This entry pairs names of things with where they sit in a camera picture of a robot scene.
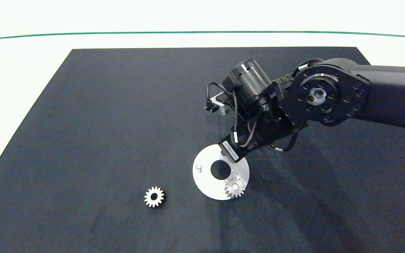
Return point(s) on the boxy silver wrist camera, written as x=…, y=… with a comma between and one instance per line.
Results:
x=221, y=104

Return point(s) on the small steel planetary gear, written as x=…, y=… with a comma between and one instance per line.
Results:
x=240, y=190
x=149, y=198

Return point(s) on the round white carrier plate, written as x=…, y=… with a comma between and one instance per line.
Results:
x=204, y=182

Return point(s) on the dark rectangular work mat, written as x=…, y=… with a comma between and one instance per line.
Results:
x=118, y=123

